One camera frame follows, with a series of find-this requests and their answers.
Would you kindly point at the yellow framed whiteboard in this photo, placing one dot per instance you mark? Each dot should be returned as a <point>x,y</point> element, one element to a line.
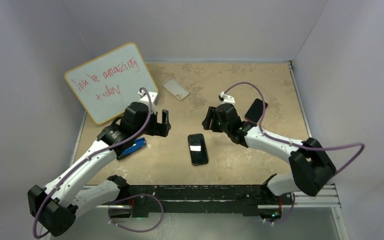
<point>107,84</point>

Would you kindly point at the black phone case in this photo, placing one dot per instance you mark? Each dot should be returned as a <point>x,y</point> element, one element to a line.
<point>198,149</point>

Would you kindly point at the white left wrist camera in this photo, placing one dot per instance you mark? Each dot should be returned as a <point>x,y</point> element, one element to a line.
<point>149,98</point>

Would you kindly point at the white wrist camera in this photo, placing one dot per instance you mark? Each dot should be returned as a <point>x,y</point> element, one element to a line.
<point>149,98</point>
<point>226,99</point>

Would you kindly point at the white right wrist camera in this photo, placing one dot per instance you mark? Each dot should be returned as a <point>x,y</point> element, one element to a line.
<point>226,99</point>

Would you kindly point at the clear phone case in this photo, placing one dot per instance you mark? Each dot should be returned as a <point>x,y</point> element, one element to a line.
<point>176,89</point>

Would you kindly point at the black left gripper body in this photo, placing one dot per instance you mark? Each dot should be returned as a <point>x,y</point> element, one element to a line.
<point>140,128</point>

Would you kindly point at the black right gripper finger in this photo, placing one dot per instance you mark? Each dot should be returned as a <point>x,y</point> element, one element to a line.
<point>216,124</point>
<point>207,122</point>

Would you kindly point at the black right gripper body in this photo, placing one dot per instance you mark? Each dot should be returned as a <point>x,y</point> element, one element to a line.
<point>226,129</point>

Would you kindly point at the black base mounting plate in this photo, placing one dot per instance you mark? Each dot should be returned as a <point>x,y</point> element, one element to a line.
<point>247,200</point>

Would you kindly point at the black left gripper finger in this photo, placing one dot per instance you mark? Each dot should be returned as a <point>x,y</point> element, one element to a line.
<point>165,124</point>
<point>156,129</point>

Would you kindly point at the black smartphone white edge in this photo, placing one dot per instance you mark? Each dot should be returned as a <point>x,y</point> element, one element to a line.
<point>197,147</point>

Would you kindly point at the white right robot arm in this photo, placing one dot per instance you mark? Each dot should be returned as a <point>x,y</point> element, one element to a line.
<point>310,169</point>

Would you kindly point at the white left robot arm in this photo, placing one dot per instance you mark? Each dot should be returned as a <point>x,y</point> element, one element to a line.
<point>57,205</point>

